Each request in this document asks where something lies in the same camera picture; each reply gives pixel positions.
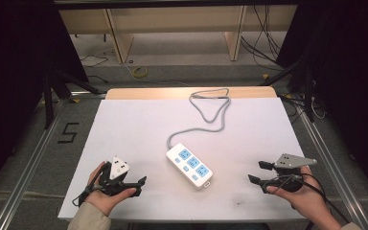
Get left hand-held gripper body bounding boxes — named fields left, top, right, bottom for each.
left=99, top=155, right=131, bottom=196

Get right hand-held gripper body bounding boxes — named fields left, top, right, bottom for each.
left=270, top=152, right=318, bottom=194

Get person's left hand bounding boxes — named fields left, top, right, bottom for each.
left=83, top=161, right=138, bottom=218

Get person's right hand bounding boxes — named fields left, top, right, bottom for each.
left=265, top=165, right=334, bottom=222

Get white table cover board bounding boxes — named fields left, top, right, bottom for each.
left=57, top=97, right=307, bottom=223

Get white power strip blue sockets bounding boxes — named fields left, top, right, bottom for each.
left=165, top=142, right=215, bottom=191

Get black metal stand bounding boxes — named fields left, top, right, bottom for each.
left=261, top=58, right=318, bottom=124
left=42, top=61, right=102, bottom=130

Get black curtain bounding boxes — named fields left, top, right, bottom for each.
left=0, top=0, right=90, bottom=202
left=276, top=0, right=368, bottom=196

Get beige wooden furniture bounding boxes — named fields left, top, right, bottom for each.
left=58, top=4, right=299, bottom=64

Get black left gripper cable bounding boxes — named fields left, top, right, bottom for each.
left=71, top=166, right=108, bottom=208

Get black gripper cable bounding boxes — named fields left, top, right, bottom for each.
left=276, top=172, right=351, bottom=224
left=71, top=166, right=108, bottom=208

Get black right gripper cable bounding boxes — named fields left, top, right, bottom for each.
left=276, top=172, right=351, bottom=224

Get aluminium frame rail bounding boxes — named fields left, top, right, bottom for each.
left=0, top=90, right=107, bottom=230
left=281, top=94, right=367, bottom=230

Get white hanging cable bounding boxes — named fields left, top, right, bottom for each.
left=310, top=95, right=328, bottom=120

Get grey power strip cable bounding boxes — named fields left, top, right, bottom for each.
left=166, top=87, right=232, bottom=150

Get white floor cable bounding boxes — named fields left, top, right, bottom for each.
left=122, top=59, right=191, bottom=88

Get yellow coiled cable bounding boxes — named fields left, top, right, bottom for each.
left=131, top=65, right=149, bottom=79

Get thin black floor cable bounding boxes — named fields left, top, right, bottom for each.
left=79, top=53, right=109, bottom=84

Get bundle of black floor cables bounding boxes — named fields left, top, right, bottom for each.
left=240, top=4, right=286, bottom=72

